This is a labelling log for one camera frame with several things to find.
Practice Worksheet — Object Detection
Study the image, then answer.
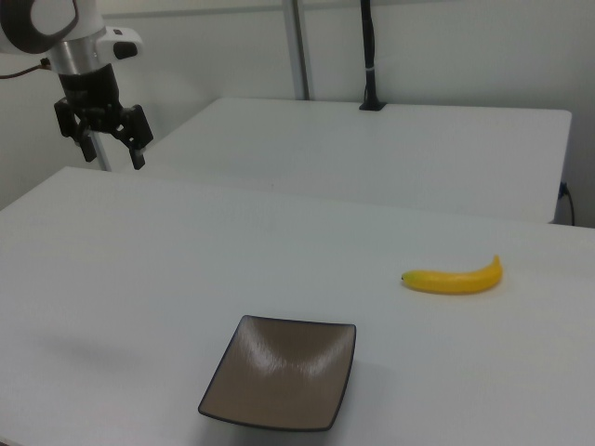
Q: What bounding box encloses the dark arm cable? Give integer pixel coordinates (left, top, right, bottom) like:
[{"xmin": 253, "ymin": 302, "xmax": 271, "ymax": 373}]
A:
[{"xmin": 0, "ymin": 58, "xmax": 51, "ymax": 81}]

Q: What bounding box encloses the black wall cable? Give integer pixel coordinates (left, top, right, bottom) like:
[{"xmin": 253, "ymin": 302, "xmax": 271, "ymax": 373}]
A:
[{"xmin": 559, "ymin": 180, "xmax": 576, "ymax": 227}]

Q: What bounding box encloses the white background table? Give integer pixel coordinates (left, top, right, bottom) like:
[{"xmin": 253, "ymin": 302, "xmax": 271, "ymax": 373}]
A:
[{"xmin": 110, "ymin": 96, "xmax": 574, "ymax": 225}]

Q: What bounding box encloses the grey metal partition post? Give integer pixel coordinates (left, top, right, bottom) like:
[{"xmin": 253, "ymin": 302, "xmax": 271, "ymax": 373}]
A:
[{"xmin": 283, "ymin": 0, "xmax": 311, "ymax": 101}]

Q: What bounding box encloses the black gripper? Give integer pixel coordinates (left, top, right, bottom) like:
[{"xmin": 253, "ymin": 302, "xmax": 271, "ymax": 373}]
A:
[{"xmin": 53, "ymin": 63, "xmax": 155, "ymax": 171}]

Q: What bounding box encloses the square brown ceramic plate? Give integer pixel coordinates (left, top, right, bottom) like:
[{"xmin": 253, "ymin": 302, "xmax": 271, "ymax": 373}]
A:
[{"xmin": 197, "ymin": 314, "xmax": 358, "ymax": 432}]

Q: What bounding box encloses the yellow banana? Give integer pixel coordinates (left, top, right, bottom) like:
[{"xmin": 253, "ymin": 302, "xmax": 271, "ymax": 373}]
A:
[{"xmin": 401, "ymin": 254, "xmax": 505, "ymax": 295}]

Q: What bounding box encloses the black camera pole with base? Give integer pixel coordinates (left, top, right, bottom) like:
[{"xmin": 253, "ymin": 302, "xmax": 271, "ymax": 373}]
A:
[{"xmin": 358, "ymin": 0, "xmax": 388, "ymax": 112}]

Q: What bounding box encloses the slanted grey partition post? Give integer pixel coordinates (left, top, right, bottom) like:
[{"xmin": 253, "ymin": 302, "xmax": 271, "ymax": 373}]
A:
[{"xmin": 91, "ymin": 132, "xmax": 113, "ymax": 173}]

